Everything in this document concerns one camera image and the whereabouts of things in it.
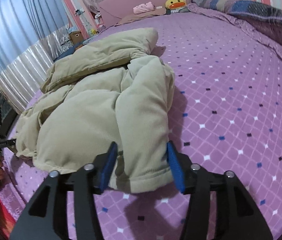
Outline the beige padded coat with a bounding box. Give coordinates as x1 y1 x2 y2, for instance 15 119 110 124
15 28 175 193

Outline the purple diamond-pattern bed sheet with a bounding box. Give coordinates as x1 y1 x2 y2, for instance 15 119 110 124
0 12 282 239

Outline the silver striped curtain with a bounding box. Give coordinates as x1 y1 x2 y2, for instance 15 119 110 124
0 26 74 113

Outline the brown cardboard box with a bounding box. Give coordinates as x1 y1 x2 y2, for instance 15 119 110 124
69 31 84 45

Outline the blue purple patchwork blanket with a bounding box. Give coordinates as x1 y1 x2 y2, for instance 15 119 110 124
191 0 282 46

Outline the pink folded garment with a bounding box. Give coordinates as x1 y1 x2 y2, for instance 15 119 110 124
133 2 156 15

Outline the brown pillow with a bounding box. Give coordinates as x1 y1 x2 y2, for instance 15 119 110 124
115 8 166 26

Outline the yellow duck plush toy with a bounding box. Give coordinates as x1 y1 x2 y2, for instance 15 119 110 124
165 0 188 15

